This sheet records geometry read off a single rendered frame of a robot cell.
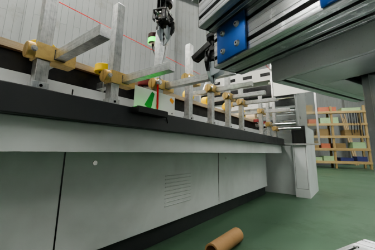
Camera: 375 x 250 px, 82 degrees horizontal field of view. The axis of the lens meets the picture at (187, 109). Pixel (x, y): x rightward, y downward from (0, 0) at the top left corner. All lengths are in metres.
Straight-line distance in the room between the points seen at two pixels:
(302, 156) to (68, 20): 5.65
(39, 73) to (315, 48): 0.71
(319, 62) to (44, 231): 1.01
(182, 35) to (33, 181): 6.54
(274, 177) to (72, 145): 2.82
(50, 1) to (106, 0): 5.90
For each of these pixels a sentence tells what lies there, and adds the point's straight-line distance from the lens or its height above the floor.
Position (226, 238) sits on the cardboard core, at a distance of 1.37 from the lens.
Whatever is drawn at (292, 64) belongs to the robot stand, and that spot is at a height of 0.70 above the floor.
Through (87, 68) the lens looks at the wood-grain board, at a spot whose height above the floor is 0.89.
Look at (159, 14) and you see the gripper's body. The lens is 1.08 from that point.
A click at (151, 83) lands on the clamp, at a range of 1.05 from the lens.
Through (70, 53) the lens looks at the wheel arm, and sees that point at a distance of 0.73.
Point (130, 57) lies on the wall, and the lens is 6.18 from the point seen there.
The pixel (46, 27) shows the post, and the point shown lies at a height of 0.90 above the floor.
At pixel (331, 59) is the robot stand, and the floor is 0.69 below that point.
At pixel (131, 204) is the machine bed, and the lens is 1.24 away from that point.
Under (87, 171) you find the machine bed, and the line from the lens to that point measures 1.07.
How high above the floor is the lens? 0.53
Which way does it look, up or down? 11 degrees up
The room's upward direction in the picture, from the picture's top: 1 degrees clockwise
